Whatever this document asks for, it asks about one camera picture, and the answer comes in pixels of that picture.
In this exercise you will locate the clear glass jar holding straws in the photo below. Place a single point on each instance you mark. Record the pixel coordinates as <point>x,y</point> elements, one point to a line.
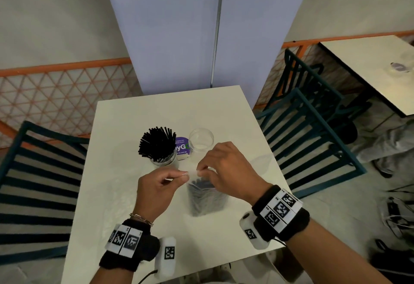
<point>165,161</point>

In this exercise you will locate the person's left hand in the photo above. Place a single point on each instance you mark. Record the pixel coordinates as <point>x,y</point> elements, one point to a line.
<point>152,193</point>

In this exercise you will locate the clear bag of black straws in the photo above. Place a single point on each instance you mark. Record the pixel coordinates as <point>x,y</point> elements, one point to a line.
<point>207,199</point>

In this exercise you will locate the person's left thumb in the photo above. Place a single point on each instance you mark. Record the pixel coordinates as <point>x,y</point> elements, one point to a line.
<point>176,174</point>

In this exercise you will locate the person's right fingers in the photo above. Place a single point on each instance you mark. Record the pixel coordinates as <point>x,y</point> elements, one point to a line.
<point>208,168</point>

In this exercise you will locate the black shoe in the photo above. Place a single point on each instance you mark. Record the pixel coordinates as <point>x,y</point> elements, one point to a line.
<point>393,261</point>

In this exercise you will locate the empty clear glass jar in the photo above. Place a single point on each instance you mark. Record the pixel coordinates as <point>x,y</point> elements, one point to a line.
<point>201,141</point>

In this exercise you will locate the clear lid with purple label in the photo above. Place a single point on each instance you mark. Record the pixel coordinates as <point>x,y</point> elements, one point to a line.
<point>398,67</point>

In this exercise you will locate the orange lattice fence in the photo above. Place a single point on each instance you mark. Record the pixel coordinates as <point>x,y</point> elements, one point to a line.
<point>58,93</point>

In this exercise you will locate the lavender partition panel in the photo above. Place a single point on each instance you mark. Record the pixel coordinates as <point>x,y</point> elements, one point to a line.
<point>181,28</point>

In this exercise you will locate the black marker wristband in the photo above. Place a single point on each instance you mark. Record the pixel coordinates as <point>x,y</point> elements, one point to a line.
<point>142,245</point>
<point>291,225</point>

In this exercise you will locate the bundle of black straws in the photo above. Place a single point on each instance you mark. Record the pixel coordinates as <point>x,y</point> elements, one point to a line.
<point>157,144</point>

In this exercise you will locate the person's left forearm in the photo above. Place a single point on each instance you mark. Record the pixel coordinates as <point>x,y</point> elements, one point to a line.
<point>113,275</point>

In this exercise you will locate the grey cloth heap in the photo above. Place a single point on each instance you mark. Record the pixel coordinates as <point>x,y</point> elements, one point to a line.
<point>385,146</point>

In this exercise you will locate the round purple sticker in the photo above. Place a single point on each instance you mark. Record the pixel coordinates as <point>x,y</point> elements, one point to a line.
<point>181,151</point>

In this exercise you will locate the person's right forearm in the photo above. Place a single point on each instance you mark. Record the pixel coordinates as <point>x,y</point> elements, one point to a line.
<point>330,258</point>

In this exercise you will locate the person's right hand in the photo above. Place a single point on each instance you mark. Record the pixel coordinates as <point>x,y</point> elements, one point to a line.
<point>233,170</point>

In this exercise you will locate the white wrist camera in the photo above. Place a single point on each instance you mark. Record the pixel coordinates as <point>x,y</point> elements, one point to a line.
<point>165,258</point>
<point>254,232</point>

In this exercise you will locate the dark teal slatted chair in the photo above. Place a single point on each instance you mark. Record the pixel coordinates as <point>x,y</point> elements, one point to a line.
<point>310,141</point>
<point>310,83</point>
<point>35,196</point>

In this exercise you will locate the white square side table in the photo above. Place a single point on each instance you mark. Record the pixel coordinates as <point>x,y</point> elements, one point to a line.
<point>372,67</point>

